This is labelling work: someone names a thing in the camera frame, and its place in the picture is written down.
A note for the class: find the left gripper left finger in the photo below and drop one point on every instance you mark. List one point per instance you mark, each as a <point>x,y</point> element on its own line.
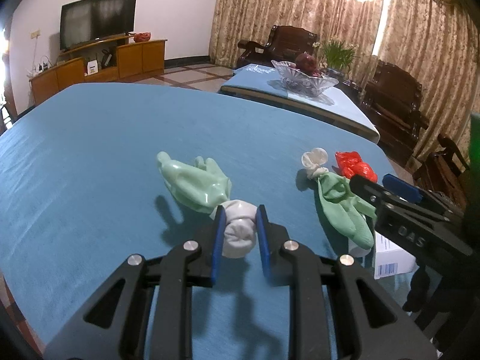
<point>210,240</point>

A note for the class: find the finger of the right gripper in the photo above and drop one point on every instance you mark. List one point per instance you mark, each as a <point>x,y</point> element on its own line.
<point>369,193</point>
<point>402,189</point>

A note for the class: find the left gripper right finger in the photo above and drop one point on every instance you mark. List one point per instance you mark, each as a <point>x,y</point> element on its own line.
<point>272,237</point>

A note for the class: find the red plastic bag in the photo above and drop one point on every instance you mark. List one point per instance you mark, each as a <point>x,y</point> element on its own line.
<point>351,164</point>

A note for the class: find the green glove with white ball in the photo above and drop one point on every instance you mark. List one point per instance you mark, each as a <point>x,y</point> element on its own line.
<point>203,187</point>

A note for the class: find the white toothpaste tube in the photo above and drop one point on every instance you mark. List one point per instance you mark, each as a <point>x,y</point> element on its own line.
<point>388,258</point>

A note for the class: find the dark wooden sofa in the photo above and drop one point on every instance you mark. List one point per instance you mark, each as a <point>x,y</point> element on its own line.
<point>446,172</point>

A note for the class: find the right dark wooden armchair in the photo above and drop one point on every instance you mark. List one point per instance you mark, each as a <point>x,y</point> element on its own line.
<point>392,100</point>

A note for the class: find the dark wooden armchair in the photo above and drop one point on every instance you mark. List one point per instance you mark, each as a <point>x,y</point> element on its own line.
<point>392,100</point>
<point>284,43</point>

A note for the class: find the blue tablecloth near table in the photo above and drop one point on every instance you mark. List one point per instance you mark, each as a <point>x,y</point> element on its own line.
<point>81,190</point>

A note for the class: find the blue tablecloth table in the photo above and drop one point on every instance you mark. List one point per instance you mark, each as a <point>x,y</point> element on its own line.
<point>81,190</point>
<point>263,84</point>

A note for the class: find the glass fruit bowl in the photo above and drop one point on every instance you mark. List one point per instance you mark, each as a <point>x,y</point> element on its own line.
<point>296,81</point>

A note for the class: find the green potted plant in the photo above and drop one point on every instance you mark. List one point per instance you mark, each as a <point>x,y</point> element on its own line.
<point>337,55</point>

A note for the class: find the dark red fruit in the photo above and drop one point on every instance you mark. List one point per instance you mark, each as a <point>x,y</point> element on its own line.
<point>307,64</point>

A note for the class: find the blue tablecloth far table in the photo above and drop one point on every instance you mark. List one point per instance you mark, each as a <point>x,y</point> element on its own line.
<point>263,84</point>

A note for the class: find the patterned beige curtains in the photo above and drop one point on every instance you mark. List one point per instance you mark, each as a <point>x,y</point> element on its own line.
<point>435,41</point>

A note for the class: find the left dark wooden armchair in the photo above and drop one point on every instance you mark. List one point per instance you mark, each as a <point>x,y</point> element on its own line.
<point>284,43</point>

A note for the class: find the wooden tv cabinet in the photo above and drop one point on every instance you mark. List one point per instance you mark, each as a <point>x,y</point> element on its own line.
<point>126,60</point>

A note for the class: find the red ornament on cabinet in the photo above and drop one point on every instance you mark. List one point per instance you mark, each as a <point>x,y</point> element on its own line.
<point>142,37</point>

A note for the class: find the flat screen television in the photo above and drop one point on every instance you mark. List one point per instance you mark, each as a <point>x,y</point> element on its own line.
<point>84,21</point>

